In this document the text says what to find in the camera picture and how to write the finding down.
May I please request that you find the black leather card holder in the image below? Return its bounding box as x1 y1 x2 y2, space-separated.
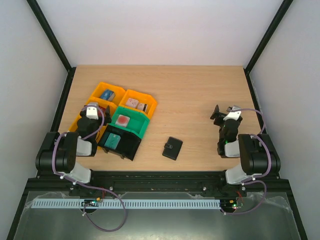
162 136 183 161

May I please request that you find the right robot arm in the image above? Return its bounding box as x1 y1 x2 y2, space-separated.
210 105 281 196

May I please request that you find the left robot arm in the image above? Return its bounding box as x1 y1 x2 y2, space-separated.
35 102 112 185

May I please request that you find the red circle card stack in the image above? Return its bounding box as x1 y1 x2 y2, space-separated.
115 114 130 128

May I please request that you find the blue VIP card stack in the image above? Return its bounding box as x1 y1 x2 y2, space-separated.
99 89 116 102

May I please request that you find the teal card stack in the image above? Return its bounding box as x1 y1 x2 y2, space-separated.
103 133 121 150

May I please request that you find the white floral card stack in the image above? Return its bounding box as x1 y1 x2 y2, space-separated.
125 97 139 109

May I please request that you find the white magnetic stripe card stack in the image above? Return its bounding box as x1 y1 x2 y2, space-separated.
136 102 148 112

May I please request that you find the yellow bin near left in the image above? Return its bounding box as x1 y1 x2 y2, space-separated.
69 97 118 152

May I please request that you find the yellow bin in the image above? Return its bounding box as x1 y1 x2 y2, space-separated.
69 97 118 152
91 82 126 106
119 89 158 119

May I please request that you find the green bin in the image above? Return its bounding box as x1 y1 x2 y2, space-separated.
109 106 150 139

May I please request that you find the yellow bin far left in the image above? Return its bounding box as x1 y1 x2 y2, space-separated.
91 82 126 106

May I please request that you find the black bin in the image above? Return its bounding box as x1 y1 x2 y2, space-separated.
98 125 142 161

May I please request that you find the yellow bin far right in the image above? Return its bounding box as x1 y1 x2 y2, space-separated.
119 89 158 119

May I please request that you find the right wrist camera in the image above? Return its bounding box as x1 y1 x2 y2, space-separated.
223 105 242 122

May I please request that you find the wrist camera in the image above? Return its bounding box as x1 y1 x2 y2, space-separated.
223 105 242 122
85 102 99 120

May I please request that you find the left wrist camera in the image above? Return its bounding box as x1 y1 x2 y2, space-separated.
85 102 99 120

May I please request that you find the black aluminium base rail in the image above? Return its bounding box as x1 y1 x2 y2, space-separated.
24 170 293 199

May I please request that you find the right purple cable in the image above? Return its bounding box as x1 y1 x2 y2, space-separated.
220 108 273 216

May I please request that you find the purple cable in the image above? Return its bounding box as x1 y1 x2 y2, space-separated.
220 108 273 216
51 104 129 232

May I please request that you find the white slotted cable duct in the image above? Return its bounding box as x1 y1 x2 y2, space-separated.
31 198 221 210

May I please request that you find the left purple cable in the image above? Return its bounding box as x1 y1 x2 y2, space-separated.
51 104 129 232

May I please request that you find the right black frame post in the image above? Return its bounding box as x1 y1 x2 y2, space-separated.
244 0 294 73

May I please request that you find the black frame post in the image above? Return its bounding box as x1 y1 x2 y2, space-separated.
26 0 74 73
244 0 294 73

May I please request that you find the left black frame post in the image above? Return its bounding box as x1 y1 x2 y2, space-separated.
26 0 74 73

